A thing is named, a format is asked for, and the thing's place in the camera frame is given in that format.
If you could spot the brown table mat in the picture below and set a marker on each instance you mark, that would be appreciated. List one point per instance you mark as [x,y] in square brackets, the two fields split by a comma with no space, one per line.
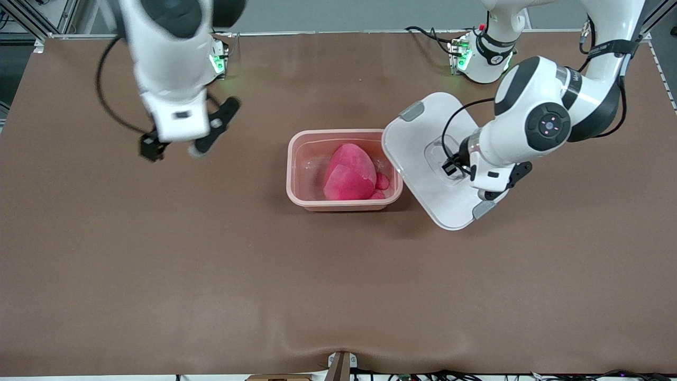
[338,291]

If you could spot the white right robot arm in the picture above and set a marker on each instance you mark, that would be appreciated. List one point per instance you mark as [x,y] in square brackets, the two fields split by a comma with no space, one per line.
[169,58]

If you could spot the metal table clamp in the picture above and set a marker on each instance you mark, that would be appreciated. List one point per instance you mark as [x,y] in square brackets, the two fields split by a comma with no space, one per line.
[341,368]

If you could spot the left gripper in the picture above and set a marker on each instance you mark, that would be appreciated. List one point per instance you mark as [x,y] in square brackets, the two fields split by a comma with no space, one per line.
[461,157]

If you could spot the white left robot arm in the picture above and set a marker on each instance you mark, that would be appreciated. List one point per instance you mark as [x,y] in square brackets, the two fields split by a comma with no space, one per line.
[508,143]

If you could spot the pink plush toy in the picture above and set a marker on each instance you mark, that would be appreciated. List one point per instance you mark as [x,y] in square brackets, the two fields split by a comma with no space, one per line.
[349,174]

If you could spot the white box lid grey latches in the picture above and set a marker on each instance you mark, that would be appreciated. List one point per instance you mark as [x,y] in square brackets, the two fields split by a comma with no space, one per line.
[412,159]

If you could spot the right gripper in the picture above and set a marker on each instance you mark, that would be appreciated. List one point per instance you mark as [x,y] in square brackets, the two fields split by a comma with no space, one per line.
[150,146]

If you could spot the brown cardboard piece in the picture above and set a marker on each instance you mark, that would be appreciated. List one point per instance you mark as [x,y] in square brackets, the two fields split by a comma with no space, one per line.
[277,378]

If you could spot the aluminium frame with corner bracket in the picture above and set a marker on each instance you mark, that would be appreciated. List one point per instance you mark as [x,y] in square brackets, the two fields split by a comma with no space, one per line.
[39,46]
[658,13]

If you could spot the silver table edge rail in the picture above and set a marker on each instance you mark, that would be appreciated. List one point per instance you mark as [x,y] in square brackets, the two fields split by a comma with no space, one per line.
[344,32]

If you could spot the pink translucent plastic box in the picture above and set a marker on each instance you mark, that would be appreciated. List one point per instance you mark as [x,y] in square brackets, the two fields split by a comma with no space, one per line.
[307,159]

